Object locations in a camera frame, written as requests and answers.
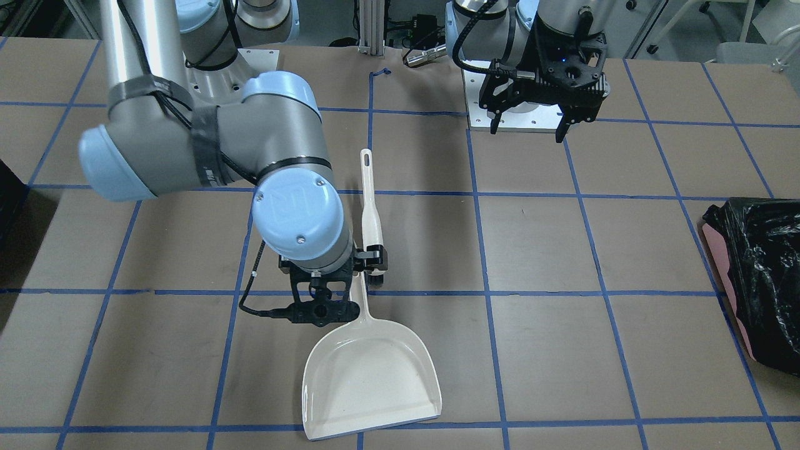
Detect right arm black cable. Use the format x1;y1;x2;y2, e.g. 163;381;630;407
237;241;294;321

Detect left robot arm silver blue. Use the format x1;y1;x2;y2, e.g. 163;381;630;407
445;1;613;143

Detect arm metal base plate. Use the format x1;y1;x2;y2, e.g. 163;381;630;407
186;49;280;99
462;69;563;134

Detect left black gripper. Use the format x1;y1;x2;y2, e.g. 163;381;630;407
478;12;611;144

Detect bin with black trash bag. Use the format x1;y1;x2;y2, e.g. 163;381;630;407
702;197;799;376

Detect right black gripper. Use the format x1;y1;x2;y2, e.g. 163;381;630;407
278;245;388;327

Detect beige hand brush black bristles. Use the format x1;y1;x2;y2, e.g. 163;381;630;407
359;148;384;253

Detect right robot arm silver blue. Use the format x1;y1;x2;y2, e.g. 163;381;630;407
77;1;388;327

